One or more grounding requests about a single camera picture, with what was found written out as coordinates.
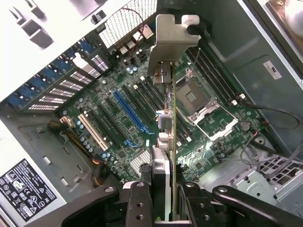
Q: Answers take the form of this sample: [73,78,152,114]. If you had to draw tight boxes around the yellow and black supply wires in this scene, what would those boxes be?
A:
[46,119,110,188]

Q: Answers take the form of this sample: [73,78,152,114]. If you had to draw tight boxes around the blue expansion slot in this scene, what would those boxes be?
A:
[113,90,145,132]

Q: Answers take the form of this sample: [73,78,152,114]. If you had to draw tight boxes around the black RAM slot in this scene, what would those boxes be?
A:
[176,111,193,146]
[186,48,246,106]

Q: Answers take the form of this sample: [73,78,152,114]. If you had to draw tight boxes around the silver chipset heat sink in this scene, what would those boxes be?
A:
[129,149,152,176]

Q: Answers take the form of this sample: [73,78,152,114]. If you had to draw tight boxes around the metal socket cover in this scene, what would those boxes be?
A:
[189,104,240,142]

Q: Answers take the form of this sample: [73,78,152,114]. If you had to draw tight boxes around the white expansion slot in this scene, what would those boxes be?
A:
[78,113,109,152]

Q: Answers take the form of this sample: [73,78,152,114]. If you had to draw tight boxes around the black expansion slot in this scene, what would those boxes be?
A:
[97,103,122,147]
[120,84,153,125]

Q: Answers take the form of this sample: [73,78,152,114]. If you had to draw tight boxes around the black looped wire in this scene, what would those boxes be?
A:
[243,98,302,130]

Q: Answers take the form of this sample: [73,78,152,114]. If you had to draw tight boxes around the open black PC case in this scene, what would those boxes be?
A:
[0,0,303,227]

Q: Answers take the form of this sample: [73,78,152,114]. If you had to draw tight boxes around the green motherboard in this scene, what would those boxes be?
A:
[56,39,268,185]

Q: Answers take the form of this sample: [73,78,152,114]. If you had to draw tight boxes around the grey wire bundle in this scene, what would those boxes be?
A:
[238,141,303,183]

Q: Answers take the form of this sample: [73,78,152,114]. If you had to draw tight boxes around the perforated metal drive bay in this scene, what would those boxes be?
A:
[203,157,303,209]

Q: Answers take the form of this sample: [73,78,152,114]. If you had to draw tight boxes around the grey power supply with label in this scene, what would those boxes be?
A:
[0,119,68,227]

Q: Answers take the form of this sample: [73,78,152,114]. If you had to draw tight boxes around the CPU socket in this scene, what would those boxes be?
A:
[175,68,214,117]

